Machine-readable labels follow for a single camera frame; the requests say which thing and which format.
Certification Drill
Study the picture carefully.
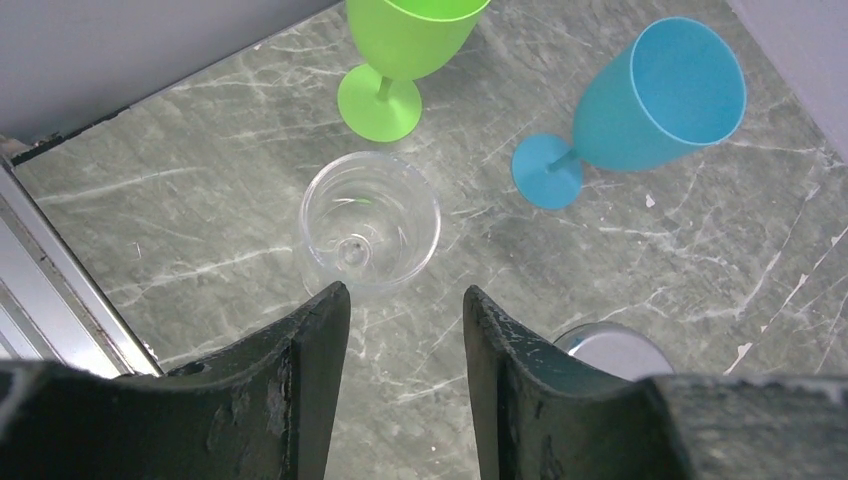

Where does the blue plastic wine glass left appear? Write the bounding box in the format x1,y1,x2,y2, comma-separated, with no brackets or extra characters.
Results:
511,17,747,210

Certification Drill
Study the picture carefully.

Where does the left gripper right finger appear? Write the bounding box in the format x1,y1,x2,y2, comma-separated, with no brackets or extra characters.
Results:
463,286,847,479

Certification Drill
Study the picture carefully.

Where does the chrome wine glass rack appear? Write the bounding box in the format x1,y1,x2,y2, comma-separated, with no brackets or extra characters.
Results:
553,321,674,381

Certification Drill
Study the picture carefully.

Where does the clear wine glass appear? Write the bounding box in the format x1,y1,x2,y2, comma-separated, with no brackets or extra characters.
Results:
296,151,441,299

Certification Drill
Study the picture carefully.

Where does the green plastic wine glass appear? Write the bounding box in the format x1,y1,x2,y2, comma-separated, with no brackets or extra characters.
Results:
337,0,489,143

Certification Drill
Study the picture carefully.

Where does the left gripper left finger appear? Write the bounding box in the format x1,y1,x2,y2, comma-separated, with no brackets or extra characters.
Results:
1,282,351,479

